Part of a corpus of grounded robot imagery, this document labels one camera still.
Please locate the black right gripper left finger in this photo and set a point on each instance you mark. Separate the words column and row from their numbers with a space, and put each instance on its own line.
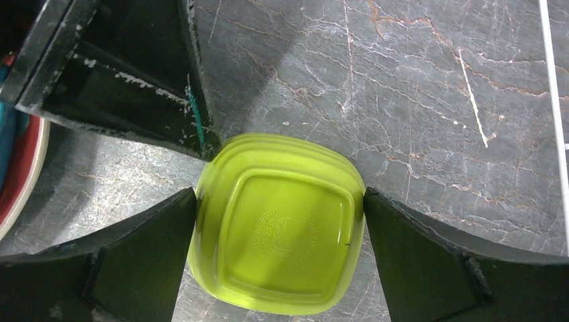
column 128, row 271

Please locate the teal rimmed red plate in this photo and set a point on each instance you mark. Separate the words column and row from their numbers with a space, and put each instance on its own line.
column 29, row 152

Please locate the white wire dish rack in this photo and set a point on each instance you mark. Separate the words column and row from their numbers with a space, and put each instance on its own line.
column 556, row 112

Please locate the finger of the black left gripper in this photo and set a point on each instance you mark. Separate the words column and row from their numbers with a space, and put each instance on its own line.
column 130, row 69

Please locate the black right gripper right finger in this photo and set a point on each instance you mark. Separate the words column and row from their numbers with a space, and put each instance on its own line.
column 432, row 271

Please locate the blue dotted plate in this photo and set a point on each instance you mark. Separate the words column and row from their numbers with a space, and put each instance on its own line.
column 13, row 124

